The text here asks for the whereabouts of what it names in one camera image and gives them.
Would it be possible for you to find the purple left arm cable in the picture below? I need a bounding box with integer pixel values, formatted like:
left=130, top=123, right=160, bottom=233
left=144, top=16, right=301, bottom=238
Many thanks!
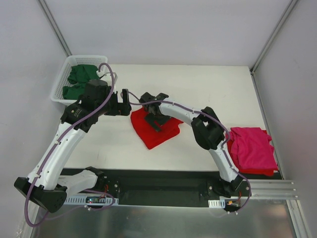
left=24, top=62, right=117, bottom=228

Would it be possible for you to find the left aluminium frame post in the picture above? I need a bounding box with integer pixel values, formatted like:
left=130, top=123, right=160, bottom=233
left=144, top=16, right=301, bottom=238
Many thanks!
left=37, top=0, right=72, bottom=57

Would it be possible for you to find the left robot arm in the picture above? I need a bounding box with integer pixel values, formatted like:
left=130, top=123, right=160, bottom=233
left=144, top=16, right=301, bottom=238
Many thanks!
left=14, top=80, right=131, bottom=213

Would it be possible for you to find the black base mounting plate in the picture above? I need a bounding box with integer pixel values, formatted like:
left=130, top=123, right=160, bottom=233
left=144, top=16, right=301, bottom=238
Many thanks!
left=60, top=168, right=252, bottom=206

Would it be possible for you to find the right white cable duct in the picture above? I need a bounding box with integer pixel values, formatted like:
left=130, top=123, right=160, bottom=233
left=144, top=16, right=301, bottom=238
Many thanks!
left=208, top=199, right=225, bottom=209

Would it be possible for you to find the white cable duct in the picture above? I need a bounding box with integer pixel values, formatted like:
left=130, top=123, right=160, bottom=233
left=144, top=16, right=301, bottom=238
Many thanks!
left=64, top=195, right=113, bottom=206
left=208, top=199, right=225, bottom=209

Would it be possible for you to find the left white cable duct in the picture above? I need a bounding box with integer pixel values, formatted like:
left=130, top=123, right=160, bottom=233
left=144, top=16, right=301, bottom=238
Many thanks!
left=64, top=195, right=113, bottom=206

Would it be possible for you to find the folded red t shirt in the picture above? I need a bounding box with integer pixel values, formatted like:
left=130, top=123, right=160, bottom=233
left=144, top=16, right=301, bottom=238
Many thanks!
left=226, top=130, right=278, bottom=177

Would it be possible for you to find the white plastic basket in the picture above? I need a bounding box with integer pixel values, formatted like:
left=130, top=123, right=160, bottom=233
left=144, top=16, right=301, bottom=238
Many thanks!
left=50, top=55, right=108, bottom=106

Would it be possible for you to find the aluminium front rail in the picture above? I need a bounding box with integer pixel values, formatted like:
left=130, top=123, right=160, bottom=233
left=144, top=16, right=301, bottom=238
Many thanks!
left=250, top=179, right=299, bottom=200

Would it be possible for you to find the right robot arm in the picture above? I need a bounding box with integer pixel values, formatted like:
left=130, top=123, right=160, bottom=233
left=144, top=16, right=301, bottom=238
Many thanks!
left=138, top=92, right=243, bottom=198

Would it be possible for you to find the aluminium frame post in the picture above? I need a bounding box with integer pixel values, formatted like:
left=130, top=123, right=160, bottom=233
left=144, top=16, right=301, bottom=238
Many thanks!
left=250, top=0, right=300, bottom=75
left=37, top=0, right=72, bottom=57

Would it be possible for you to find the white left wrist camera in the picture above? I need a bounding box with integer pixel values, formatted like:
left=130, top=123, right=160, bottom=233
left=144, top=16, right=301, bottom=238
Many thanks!
left=96, top=70, right=118, bottom=86

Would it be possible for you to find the green t shirt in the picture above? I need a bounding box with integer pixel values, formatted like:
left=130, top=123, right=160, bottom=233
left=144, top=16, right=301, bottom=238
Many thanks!
left=62, top=64, right=99, bottom=100

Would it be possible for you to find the right aluminium frame post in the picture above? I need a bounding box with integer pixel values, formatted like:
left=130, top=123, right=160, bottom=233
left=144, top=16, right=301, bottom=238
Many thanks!
left=250, top=0, right=300, bottom=75

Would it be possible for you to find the red t shirt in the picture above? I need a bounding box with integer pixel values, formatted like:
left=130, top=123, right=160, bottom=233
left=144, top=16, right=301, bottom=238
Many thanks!
left=226, top=130, right=278, bottom=177
left=130, top=108, right=183, bottom=150

